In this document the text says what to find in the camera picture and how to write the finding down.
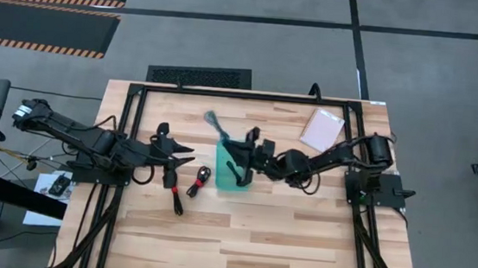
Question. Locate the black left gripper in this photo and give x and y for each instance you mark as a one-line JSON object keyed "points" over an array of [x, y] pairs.
{"points": [[166, 151]]}

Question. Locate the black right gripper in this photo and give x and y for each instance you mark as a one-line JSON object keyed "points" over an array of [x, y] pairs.
{"points": [[259, 155]]}

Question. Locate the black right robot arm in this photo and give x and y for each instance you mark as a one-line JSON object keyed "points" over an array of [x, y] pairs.
{"points": [[328, 159]]}

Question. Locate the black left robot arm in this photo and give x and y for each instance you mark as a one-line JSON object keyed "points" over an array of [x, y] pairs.
{"points": [[91, 140]]}

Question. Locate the translucent teal plastic bin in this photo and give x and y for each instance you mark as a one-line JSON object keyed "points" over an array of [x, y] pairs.
{"points": [[224, 180]]}

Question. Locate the black floor vent grate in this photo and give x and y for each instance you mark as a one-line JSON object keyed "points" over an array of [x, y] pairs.
{"points": [[199, 76]]}

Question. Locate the black handheld device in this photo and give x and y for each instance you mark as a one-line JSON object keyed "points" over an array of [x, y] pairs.
{"points": [[59, 185]]}

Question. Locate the white paper sheet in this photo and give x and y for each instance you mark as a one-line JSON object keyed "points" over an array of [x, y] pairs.
{"points": [[40, 219], [44, 182]]}

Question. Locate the black desk beam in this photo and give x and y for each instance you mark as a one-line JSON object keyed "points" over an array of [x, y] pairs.
{"points": [[21, 195]]}

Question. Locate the black aluminium table frame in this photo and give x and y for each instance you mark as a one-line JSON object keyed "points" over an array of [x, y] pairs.
{"points": [[246, 95]]}

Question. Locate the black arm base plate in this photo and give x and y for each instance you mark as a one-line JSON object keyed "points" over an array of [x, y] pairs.
{"points": [[100, 177], [383, 190]]}

